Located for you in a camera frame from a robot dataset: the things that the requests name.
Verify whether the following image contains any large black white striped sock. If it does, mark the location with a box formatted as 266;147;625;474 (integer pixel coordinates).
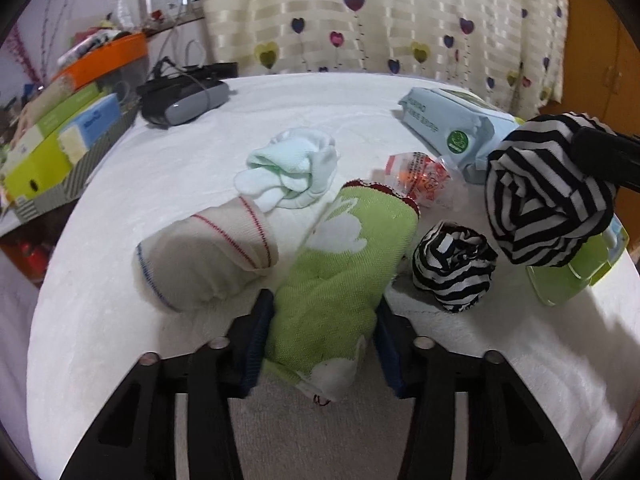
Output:
485;112;618;266

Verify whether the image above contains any small black white striped sock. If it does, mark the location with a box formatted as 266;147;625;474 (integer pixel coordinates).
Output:
411;221;498;313

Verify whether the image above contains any white red-striped sock roll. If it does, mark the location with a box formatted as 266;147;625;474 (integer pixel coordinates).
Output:
132;196;279;313

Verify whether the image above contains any green white sock roll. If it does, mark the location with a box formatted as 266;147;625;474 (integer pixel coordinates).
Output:
266;180;420;405

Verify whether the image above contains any white mint sock bundle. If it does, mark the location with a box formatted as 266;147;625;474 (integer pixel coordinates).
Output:
234;128;338;212

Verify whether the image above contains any orange wooden cabinet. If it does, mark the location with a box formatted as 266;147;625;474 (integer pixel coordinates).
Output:
539;0;640;256

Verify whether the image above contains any green plastic cup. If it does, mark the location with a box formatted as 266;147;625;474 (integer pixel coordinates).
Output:
527;216;629;307

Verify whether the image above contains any blue wet wipes pack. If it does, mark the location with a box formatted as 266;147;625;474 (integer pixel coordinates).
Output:
399;87;518;185

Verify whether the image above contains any heart pattern curtain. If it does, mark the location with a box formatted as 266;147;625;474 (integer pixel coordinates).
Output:
203;0;568;118

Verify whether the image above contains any red white plastic wrapper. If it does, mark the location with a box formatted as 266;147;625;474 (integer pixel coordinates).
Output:
372;152;469;210

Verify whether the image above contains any black grey VR headset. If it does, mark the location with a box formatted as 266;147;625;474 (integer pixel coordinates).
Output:
136;56;239;128

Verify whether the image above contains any orange plastic basket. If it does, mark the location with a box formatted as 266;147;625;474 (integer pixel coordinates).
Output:
54;32;148;89

